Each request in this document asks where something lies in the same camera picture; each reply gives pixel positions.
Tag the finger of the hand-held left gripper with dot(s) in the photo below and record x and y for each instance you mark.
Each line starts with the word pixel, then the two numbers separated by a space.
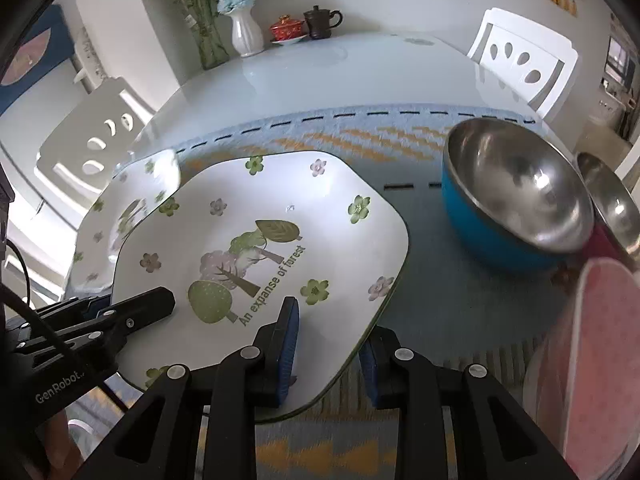
pixel 75 309
pixel 145 307

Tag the blue wall hanging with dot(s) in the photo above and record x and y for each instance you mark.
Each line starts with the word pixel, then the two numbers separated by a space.
pixel 45 35

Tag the white wall fixture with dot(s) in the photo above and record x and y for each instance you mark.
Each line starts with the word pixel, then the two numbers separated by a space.
pixel 90 55

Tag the blue steel bowl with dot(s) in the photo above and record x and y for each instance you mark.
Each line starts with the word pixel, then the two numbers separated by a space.
pixel 475 225

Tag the red steel bowl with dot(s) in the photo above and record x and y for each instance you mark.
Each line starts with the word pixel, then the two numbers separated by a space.
pixel 607 200

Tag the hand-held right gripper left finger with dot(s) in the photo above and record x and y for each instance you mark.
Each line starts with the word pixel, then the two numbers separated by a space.
pixel 287 340

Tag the white dining chair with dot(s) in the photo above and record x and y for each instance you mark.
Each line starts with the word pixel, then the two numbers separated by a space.
pixel 545 50
pixel 75 140

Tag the blue patterned woven placemat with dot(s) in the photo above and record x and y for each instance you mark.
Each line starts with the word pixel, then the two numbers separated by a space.
pixel 430 310

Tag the white floral print plate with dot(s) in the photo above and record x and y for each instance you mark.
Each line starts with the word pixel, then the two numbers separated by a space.
pixel 145 180

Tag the white saucer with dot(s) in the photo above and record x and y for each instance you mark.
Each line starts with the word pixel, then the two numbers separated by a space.
pixel 287 41

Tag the dark lidded mug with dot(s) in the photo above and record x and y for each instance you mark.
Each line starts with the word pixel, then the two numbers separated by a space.
pixel 317 22

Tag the dark background shelf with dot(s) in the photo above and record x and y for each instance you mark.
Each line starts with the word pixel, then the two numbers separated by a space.
pixel 617 60

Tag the red lidded teacup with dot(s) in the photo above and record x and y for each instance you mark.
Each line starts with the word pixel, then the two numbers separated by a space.
pixel 286 26

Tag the white tree print plate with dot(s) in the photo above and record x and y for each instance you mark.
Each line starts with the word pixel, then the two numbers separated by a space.
pixel 300 200

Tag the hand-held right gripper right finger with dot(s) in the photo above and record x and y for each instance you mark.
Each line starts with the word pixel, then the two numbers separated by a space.
pixel 367 365

